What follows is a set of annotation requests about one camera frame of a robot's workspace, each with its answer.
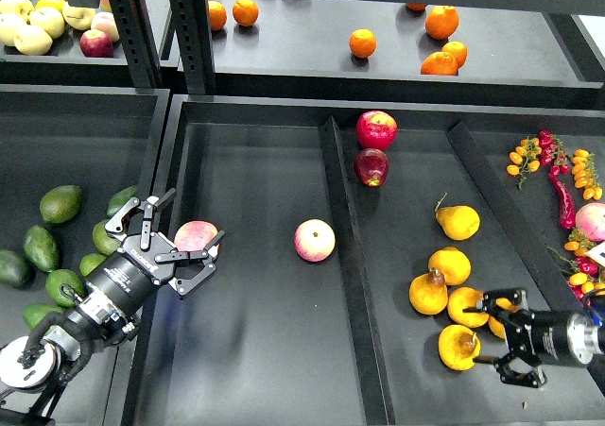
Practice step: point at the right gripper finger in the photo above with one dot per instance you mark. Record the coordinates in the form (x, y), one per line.
(517, 369)
(516, 296)

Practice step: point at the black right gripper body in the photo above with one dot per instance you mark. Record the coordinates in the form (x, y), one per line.
(539, 337)

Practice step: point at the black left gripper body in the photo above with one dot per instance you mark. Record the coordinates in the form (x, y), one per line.
(129, 276)

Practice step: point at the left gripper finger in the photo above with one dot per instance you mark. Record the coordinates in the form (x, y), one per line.
(185, 271)
(119, 225)

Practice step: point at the yellow pear with stem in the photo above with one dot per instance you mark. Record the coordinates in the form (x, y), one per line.
(458, 347)

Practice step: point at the dark green avocado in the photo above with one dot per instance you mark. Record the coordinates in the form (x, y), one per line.
(42, 249)

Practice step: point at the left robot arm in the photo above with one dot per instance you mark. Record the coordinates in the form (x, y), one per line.
(47, 359)

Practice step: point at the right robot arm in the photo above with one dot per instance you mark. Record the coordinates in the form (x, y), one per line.
(585, 336)

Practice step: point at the green avocado under gripper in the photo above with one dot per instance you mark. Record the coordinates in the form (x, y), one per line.
(104, 243)

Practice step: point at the green avocado tray edge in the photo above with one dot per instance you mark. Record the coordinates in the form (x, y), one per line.
(119, 199)

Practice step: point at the yellow pear right cluster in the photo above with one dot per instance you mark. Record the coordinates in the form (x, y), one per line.
(496, 327)

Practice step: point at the yellow pear cluster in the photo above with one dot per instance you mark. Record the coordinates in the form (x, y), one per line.
(496, 327)
(428, 293)

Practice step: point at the green avocado small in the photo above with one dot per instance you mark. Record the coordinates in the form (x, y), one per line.
(90, 262)

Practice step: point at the green avocado top left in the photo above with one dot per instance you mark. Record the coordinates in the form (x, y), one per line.
(61, 204)

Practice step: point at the green avocado lower middle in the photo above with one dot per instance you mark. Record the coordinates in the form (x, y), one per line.
(64, 286)

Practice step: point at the yellow pear middle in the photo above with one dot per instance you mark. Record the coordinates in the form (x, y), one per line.
(454, 265)

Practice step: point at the yellow pear left cluster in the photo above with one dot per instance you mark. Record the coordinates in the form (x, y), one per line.
(428, 293)

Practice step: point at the yellow pear upper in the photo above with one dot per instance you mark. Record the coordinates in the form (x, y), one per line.
(459, 222)

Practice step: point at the green avocado bottom left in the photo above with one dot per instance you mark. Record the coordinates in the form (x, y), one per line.
(33, 313)

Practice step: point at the green avocado far left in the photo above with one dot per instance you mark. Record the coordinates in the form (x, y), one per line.
(15, 271)

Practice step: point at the pink apple left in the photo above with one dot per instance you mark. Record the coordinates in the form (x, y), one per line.
(194, 235)

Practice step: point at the pink apple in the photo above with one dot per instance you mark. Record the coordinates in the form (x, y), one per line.
(314, 240)
(194, 235)

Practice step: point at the mixed cherry tomatoes lower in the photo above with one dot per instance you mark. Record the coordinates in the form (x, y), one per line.
(583, 275)

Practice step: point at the black left tray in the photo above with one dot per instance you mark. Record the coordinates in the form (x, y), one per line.
(102, 139)

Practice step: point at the red chili pepper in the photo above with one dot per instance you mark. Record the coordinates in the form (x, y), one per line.
(567, 209)

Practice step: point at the pink peach right edge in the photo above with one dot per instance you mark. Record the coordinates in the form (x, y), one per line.
(590, 221)

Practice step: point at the pink apple centre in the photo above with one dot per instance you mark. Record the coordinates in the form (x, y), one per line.
(314, 240)

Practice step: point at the orange tomato bunch right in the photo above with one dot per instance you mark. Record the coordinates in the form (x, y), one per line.
(585, 175)

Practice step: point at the orange cherry tomato bunch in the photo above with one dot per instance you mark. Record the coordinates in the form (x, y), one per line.
(524, 160)

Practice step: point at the red cherry tomato bunch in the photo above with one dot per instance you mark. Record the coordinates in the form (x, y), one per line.
(553, 154)

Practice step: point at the black divided centre tray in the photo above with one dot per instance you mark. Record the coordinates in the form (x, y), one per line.
(272, 339)

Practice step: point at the red apple on shelf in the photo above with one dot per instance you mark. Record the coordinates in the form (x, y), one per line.
(95, 43)

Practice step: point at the dark red apple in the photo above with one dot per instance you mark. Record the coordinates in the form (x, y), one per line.
(371, 166)

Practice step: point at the yellow apple front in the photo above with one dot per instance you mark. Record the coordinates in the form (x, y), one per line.
(32, 41)

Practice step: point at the pink peach on shelf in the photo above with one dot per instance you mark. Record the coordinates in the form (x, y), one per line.
(104, 21)

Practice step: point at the bright red apple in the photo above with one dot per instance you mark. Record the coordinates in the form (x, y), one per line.
(376, 129)

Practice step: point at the yellow apple with stem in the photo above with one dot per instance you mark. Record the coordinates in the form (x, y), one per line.
(78, 18)

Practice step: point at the yellow apple middle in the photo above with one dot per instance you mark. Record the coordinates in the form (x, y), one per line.
(48, 19)

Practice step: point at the orange on shelf left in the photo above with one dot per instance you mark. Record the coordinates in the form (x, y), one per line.
(217, 15)

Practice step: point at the black shelf post left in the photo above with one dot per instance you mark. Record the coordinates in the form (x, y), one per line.
(137, 42)

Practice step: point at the black shelf post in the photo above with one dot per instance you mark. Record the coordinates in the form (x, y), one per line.
(191, 20)
(137, 42)

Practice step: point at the black shelf post right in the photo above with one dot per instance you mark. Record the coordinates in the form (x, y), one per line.
(191, 20)

